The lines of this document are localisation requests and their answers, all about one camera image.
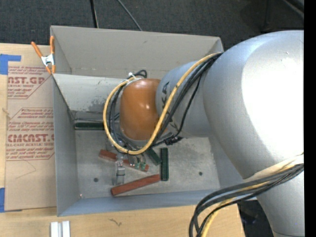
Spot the red-brown flat block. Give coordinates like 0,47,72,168
110,174,161,197
98,149,150,173

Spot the grey metal bin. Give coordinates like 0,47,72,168
50,25,245,217

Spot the dark green flat block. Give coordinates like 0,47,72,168
74,122,105,131
145,148,162,166
160,147,169,182

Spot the brown cardboard board red print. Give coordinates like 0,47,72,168
0,42,58,212

